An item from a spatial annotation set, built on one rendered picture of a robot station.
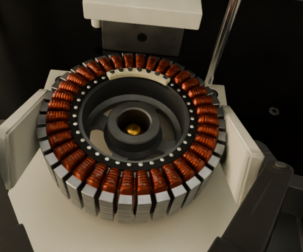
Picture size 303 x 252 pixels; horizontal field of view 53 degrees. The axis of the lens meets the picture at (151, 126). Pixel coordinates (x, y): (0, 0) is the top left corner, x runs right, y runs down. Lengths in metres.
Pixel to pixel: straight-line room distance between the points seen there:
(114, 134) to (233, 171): 0.07
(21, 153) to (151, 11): 0.10
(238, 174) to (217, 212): 0.05
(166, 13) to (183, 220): 0.12
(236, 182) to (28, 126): 0.11
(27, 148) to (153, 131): 0.07
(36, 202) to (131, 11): 0.13
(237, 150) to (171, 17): 0.08
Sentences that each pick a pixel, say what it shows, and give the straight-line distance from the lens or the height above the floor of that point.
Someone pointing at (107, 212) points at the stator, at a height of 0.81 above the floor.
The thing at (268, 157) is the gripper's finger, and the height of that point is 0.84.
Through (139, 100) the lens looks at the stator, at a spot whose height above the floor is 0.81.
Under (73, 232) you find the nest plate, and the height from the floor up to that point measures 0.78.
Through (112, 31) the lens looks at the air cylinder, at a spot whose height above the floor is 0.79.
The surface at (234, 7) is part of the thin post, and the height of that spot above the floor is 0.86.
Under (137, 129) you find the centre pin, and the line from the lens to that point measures 0.19.
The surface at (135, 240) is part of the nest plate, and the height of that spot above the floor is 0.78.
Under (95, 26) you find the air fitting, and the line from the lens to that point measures 0.30.
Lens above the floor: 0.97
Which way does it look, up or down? 53 degrees down
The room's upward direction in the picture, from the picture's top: 9 degrees clockwise
